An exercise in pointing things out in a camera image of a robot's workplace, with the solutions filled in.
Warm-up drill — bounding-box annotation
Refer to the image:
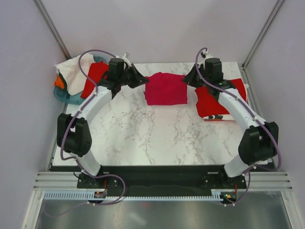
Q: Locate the orange garment in basket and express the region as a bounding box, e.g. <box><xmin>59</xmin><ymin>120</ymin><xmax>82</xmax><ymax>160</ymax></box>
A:
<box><xmin>54</xmin><ymin>75</ymin><xmax>66</xmax><ymax>90</ymax></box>

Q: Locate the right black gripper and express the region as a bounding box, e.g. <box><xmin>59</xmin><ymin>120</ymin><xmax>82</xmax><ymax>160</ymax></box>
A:
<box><xmin>183</xmin><ymin>63</ymin><xmax>211</xmax><ymax>88</ymax></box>

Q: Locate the magenta polo shirt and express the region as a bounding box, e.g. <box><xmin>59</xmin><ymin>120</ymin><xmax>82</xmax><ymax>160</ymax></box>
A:
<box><xmin>144</xmin><ymin>72</ymin><xmax>188</xmax><ymax>106</ymax></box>

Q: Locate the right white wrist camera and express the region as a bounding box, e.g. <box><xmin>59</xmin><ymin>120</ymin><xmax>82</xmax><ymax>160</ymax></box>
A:
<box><xmin>200</xmin><ymin>49</ymin><xmax>213</xmax><ymax>60</ymax></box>

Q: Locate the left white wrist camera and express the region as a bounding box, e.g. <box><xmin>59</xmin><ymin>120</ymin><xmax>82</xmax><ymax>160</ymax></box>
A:
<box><xmin>116</xmin><ymin>52</ymin><xmax>131</xmax><ymax>67</ymax></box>

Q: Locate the white t shirt in basket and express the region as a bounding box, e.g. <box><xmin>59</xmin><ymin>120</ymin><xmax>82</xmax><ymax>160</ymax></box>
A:
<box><xmin>55</xmin><ymin>53</ymin><xmax>95</xmax><ymax>95</ymax></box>

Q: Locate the red t shirt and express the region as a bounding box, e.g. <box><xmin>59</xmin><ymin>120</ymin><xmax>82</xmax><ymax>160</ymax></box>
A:
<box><xmin>194</xmin><ymin>78</ymin><xmax>247</xmax><ymax>119</ymax></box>
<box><xmin>80</xmin><ymin>61</ymin><xmax>111</xmax><ymax>99</ymax></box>

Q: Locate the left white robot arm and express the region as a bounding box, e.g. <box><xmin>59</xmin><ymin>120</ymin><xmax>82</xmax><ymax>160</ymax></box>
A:
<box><xmin>57</xmin><ymin>58</ymin><xmax>149</xmax><ymax>187</ymax></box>

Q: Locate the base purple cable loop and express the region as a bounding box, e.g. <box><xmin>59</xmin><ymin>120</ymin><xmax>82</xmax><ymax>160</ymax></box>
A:
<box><xmin>44</xmin><ymin>173</ymin><xmax>126</xmax><ymax>217</ymax></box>

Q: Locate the red t shirt in basket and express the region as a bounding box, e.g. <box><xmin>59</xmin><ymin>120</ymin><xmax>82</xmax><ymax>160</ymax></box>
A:
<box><xmin>80</xmin><ymin>61</ymin><xmax>111</xmax><ymax>99</ymax></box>

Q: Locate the teal laundry basket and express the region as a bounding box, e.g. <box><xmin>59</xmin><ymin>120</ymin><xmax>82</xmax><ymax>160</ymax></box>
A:
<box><xmin>54</xmin><ymin>55</ymin><xmax>108</xmax><ymax>105</ymax></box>

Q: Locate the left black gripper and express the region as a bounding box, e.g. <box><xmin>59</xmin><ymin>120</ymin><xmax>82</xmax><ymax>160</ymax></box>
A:
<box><xmin>118</xmin><ymin>64</ymin><xmax>149</xmax><ymax>89</ymax></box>

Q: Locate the right aluminium corner post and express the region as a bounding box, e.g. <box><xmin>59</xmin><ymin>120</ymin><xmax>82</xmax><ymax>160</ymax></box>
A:
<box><xmin>241</xmin><ymin>0</ymin><xmax>286</xmax><ymax>69</ymax></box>

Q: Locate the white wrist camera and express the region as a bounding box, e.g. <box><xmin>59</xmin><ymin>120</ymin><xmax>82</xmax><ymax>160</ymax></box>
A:
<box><xmin>200</xmin><ymin>49</ymin><xmax>213</xmax><ymax>60</ymax></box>
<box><xmin>116</xmin><ymin>52</ymin><xmax>131</xmax><ymax>67</ymax></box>

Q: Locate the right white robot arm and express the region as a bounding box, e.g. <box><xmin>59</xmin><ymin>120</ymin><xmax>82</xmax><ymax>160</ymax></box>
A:
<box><xmin>183</xmin><ymin>58</ymin><xmax>279</xmax><ymax>188</ymax></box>

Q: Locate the left aluminium corner post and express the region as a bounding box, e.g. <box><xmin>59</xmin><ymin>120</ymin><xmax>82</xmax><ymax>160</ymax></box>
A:
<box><xmin>33</xmin><ymin>0</ymin><xmax>71</xmax><ymax>60</ymax></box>

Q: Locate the white slotted cable duct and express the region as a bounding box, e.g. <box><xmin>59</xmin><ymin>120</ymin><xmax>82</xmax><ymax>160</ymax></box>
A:
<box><xmin>43</xmin><ymin>189</ymin><xmax>237</xmax><ymax>201</ymax></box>

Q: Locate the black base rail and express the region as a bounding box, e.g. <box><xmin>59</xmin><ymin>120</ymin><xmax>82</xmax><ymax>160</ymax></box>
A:
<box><xmin>49</xmin><ymin>163</ymin><xmax>278</xmax><ymax>198</ymax></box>

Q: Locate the aluminium corner post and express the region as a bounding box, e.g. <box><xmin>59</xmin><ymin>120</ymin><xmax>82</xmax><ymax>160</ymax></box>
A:
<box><xmin>33</xmin><ymin>0</ymin><xmax>71</xmax><ymax>60</ymax></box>
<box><xmin>241</xmin><ymin>0</ymin><xmax>286</xmax><ymax>69</ymax></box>

